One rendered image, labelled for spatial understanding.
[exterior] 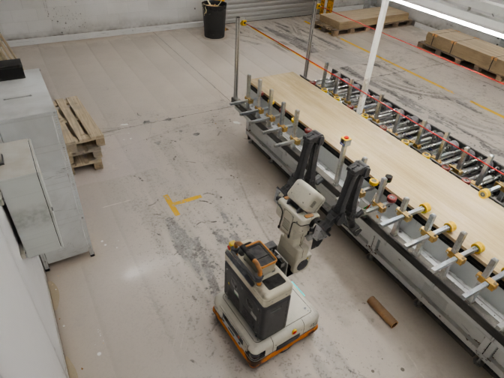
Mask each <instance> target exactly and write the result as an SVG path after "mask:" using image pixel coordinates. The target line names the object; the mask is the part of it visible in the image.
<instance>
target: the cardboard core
mask: <svg viewBox="0 0 504 378"><path fill-rule="evenodd" d="M367 303H368V304H369V305H370V306H371V307H372V308H373V309H374V310H375V311H376V312H377V313H378V314H379V315H380V316H381V317H382V319H383V320H384V321H385V322H386V323H387V324H388V325H389V326H390V327H391V328H394V327H395V326H396V325H397V324H398V321H397V320H396V319H395V318H394V317H393V316H392V315H391V314H390V313H389V312H388V311H387V310H386V309H385V308H384V307H383V306H382V305H381V304H380V302H379V301H378V300H377V299H376V298H375V297H374V296H371V297H370V298H369V299H368V300H367Z"/></svg>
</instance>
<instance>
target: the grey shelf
mask: <svg viewBox="0 0 504 378"><path fill-rule="evenodd" d="M24 74H25V78H23V79H12V80H7V81H1V82H0V144H1V143H9V142H13V141H17V140H24V139H28V140H29V139H31V143H32V145H33V149H34V153H35V155H36V158H37V162H38V164H39V167H40V171H41V174H42V176H43V180H44V183H45V185H46V190H47V193H48V195H49V199H50V202H51V204H52V208H53V211H54V214H55V219H56V222H57V224H58V229H59V232H60V235H61V240H62V243H63V245H64V247H62V246H61V248H60V249H57V250H53V251H50V252H47V253H43V254H41V255H40V258H41V259H42V262H43V265H44V268H45V272H47V271H50V267H49V266H48V263H49V264H50V263H54V262H57V261H59V260H63V259H66V258H69V257H73V256H76V255H78V254H82V253H85V252H88V251H89V253H90V256H91V257H93V256H95V253H94V251H93V248H92V243H91V239H90V237H89V231H88V228H87V225H86V220H85V215H84V214H83V208H82V206H81V202H80V197H79V194H78V191H77V186H76V182H75V179H74V174H73V171H72V168H71V163H70V160H69V157H68V151H67V148H66V145H65V140H64V137H63V133H62V129H61V125H60V122H59V117H58V114H57V110H56V108H55V107H54V104H53V102H52V99H51V97H50V94H49V92H48V90H47V87H46V84H45V82H44V79H43V77H42V75H41V72H40V69H39V68H35V69H30V70H24ZM27 95H32V96H31V97H29V96H28V97H22V96H27ZM17 97H20V98H17ZM8 98H14V99H10V100H3V99H8ZM56 122H57V123H56ZM65 155H66V156H65ZM74 189H75V190H74ZM47 262H48V263H47Z"/></svg>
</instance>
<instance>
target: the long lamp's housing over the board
mask: <svg viewBox="0 0 504 378"><path fill-rule="evenodd" d="M401 1H404V2H408V3H410V4H413V5H417V6H419V7H422V8H426V9H428V10H431V11H435V12H437V13H440V14H444V15H446V16H449V17H453V18H455V19H458V20H462V21H464V22H467V23H471V24H473V25H476V26H480V27H482V28H485V29H489V30H491V31H494V32H498V33H500V34H503V35H504V19H499V18H496V17H494V16H489V15H487V14H484V13H479V12H477V11H474V10H468V11H467V8H465V7H460V6H457V5H455V4H450V3H448V2H445V1H440V0H401Z"/></svg>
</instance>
